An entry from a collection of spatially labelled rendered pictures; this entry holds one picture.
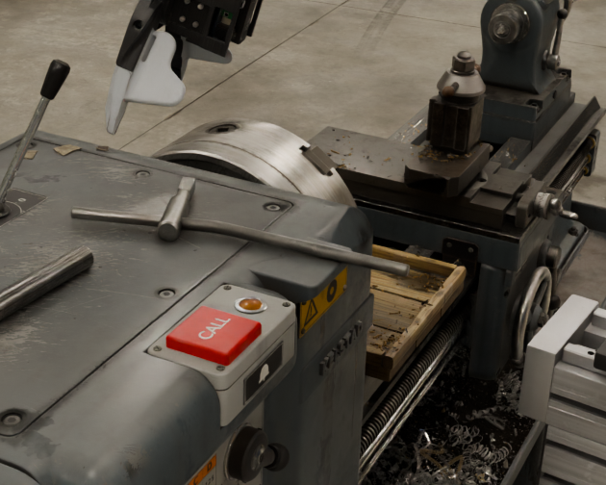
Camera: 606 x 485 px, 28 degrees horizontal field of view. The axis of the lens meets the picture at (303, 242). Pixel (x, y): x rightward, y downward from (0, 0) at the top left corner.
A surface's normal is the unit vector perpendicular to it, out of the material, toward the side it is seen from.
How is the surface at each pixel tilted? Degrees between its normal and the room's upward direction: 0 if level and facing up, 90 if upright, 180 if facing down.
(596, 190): 0
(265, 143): 13
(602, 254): 0
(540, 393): 90
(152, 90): 56
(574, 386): 90
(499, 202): 0
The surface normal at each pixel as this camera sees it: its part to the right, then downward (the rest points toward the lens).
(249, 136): 0.11, -0.87
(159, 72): -0.07, -0.12
